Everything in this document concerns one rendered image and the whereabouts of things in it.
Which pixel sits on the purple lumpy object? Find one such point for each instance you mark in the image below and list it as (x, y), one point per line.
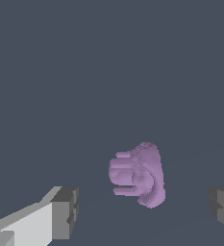
(145, 176)

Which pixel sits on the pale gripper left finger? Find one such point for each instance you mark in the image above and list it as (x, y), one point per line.
(36, 221)

